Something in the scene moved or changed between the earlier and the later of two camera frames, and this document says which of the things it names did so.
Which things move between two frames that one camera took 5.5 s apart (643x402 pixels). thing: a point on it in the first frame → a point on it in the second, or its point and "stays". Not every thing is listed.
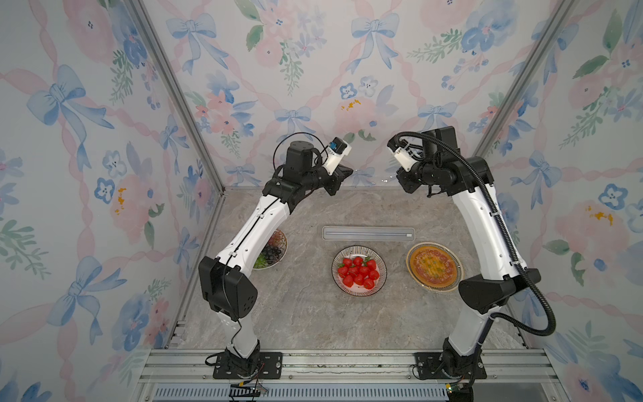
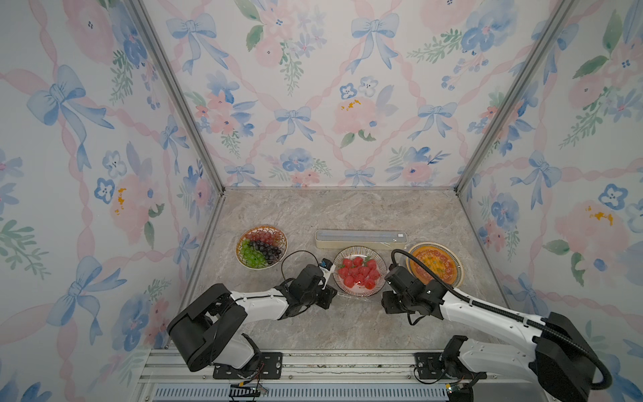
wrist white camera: x=337 y=148 → x=326 y=268
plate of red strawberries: x=359 y=270 stays
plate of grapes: x=273 y=252 stays
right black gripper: x=403 y=177 → x=386 y=302
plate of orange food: x=434 y=266 stays
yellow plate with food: x=434 y=266 stays
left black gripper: x=339 y=175 → x=327 y=296
